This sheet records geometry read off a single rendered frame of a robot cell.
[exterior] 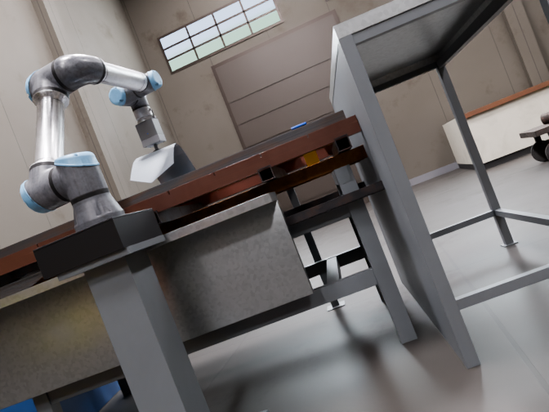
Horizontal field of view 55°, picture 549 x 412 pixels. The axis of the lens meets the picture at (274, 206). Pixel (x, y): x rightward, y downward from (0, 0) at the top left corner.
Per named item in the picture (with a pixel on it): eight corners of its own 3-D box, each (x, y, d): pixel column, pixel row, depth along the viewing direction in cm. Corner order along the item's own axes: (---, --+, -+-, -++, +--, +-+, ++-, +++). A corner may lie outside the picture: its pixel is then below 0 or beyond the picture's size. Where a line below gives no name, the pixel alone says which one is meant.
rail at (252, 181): (67, 261, 279) (63, 250, 279) (345, 150, 262) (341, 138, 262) (59, 263, 270) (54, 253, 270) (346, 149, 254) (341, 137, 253)
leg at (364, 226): (399, 338, 197) (333, 170, 197) (414, 333, 197) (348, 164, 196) (402, 343, 191) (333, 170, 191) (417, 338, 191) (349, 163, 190)
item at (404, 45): (332, 105, 280) (329, 98, 280) (440, 60, 274) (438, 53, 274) (338, 39, 151) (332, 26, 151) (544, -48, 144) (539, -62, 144)
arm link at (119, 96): (125, 78, 211) (140, 81, 221) (104, 91, 215) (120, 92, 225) (132, 97, 211) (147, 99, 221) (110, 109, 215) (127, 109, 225)
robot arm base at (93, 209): (109, 219, 151) (96, 187, 150) (66, 238, 154) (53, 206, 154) (134, 213, 165) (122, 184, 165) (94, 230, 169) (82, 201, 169)
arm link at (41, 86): (51, 193, 154) (53, 51, 178) (15, 210, 159) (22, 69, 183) (82, 206, 164) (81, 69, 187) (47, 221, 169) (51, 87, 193)
